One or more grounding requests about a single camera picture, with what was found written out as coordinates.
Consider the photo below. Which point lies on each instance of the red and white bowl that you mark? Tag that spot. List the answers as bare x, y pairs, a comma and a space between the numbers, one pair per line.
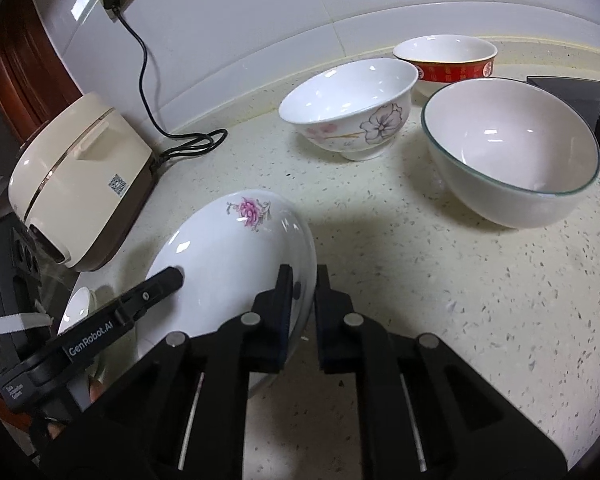
450, 71

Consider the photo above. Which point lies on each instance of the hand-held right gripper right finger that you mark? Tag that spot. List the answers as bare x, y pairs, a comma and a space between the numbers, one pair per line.
330, 345

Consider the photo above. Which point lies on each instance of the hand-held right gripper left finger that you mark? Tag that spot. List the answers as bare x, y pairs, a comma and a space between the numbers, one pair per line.
280, 340

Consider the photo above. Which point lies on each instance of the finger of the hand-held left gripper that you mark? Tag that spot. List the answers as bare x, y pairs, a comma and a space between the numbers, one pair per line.
150, 295

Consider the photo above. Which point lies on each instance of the white bowl with dark rim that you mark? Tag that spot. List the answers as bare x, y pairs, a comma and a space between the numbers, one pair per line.
505, 135

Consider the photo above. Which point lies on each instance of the white bowl with flower print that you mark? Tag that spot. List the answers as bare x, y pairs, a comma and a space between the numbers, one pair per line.
340, 90

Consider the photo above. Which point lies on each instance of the wooden glass door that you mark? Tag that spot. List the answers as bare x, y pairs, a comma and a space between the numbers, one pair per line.
25, 75

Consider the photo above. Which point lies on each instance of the cream electric rice cooker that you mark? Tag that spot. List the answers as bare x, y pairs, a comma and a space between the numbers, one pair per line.
80, 170

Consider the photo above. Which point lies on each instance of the black glass cooktop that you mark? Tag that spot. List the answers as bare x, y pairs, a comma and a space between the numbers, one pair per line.
565, 92

